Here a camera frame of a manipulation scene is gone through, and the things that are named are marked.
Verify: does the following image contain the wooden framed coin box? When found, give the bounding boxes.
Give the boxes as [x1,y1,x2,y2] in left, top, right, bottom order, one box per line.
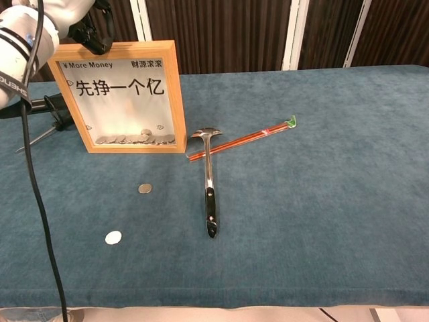
[46,40,188,154]

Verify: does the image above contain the black handled metal pick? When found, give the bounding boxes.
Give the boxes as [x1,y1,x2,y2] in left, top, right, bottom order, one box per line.
[15,93,73,154]

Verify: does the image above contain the blue felt table cloth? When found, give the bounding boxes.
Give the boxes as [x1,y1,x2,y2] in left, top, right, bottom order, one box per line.
[0,64,429,309]

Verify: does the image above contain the black folding stand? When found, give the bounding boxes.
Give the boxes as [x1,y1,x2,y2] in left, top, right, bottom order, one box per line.
[29,97,51,113]

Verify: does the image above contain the steel ladle black handle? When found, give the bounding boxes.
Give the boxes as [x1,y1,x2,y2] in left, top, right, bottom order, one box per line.
[190,127,225,239]

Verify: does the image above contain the red chopsticks in clear sleeve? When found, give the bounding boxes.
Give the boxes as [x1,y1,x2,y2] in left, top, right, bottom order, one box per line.
[188,115,298,165]

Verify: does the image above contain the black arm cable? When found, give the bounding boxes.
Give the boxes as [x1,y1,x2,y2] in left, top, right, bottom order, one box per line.
[16,0,70,322]

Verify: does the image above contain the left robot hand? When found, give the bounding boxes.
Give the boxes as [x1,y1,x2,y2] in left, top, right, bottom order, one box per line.
[43,0,117,56]

